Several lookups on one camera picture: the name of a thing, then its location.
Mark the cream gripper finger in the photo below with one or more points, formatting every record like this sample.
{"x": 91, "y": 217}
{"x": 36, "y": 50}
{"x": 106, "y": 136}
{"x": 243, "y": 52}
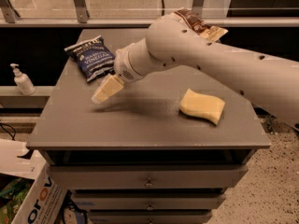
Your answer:
{"x": 110, "y": 85}

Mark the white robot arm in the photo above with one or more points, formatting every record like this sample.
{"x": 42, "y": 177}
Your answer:
{"x": 270, "y": 82}

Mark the middle drawer knob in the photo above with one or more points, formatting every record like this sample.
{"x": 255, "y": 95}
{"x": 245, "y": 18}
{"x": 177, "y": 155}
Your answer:
{"x": 150, "y": 207}

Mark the blue chip bag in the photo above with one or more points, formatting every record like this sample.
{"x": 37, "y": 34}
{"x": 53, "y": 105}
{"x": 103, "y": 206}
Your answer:
{"x": 93, "y": 57}

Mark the white cardboard box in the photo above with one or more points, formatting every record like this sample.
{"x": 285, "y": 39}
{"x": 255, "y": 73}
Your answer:
{"x": 45, "y": 198}

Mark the yellow sponge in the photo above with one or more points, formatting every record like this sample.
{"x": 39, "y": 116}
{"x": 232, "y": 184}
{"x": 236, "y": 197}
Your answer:
{"x": 202, "y": 106}

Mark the drawer knob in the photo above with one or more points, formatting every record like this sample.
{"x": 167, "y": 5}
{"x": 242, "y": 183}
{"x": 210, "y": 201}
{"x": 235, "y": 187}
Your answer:
{"x": 150, "y": 207}
{"x": 149, "y": 184}

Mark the top drawer knob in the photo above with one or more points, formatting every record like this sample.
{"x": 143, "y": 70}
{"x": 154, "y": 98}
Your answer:
{"x": 149, "y": 184}

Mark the brown chip bag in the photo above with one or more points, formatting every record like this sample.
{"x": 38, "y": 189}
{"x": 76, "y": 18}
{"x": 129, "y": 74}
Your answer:
{"x": 191, "y": 20}

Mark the white pump bottle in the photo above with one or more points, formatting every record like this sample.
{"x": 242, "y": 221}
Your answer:
{"x": 23, "y": 82}

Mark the grey drawer cabinet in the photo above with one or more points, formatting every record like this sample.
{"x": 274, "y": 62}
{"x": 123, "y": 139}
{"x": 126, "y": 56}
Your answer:
{"x": 105, "y": 153}

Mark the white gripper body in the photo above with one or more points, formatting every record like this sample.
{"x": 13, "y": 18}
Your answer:
{"x": 122, "y": 67}

